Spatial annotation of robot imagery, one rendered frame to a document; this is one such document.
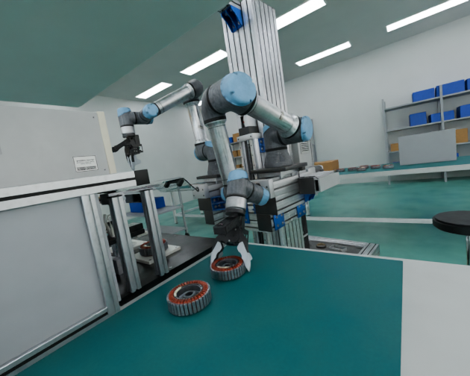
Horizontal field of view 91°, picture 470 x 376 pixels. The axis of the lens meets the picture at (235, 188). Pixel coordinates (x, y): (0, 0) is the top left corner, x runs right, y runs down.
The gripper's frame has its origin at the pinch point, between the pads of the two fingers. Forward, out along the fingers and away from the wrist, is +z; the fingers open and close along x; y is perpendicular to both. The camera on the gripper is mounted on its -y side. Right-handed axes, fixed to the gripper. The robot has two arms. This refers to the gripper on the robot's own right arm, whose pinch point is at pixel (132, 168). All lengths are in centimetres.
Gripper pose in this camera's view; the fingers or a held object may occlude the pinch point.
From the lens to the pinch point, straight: 150.9
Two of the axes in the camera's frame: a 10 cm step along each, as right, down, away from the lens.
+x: -7.1, 0.3, 7.1
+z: 1.6, 9.8, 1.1
